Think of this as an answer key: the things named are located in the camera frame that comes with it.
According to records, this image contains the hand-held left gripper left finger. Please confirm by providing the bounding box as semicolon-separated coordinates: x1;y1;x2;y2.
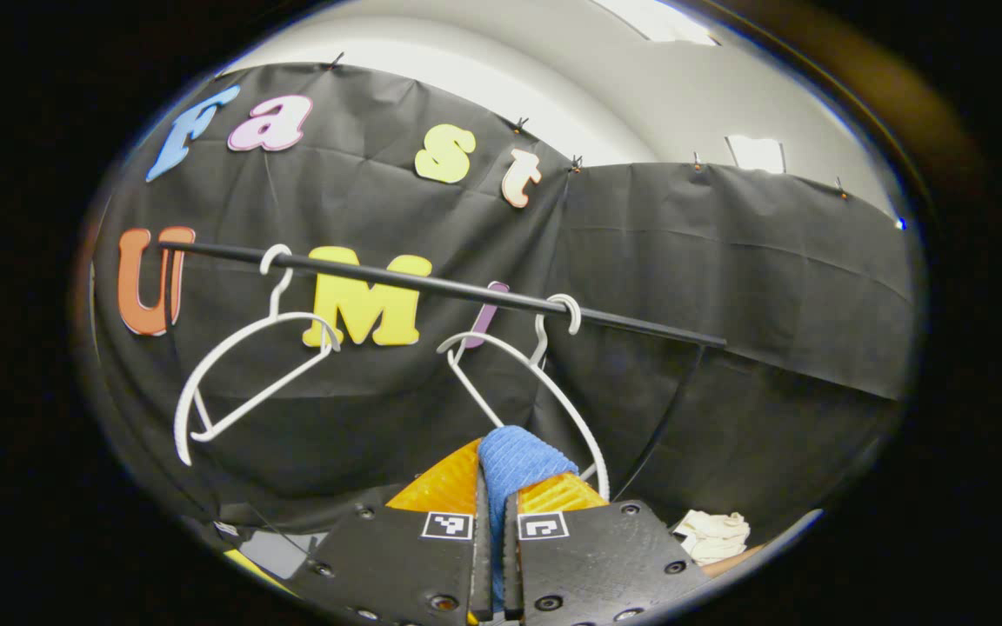
288;437;495;626

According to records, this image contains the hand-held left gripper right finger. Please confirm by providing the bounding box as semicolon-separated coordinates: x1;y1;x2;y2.
501;469;716;626

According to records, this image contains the blue corduroy jacket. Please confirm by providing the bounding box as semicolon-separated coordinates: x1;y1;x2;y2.
476;424;581;611

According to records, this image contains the white plastic hanger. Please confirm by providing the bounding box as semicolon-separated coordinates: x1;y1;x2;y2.
172;243;344;467
436;293;612;504

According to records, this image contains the cream crumpled cloth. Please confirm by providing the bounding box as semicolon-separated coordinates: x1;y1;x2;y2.
672;509;753;567

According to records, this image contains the black backdrop cloth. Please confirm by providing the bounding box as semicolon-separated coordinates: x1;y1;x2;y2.
83;63;918;542

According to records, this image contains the white rectangular panel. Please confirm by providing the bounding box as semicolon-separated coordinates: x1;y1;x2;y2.
725;134;788;176

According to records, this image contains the ceiling light panel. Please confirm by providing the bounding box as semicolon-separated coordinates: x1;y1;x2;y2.
592;0;721;47

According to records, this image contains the black clothes rail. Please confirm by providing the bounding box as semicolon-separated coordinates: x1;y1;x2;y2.
160;241;729;503

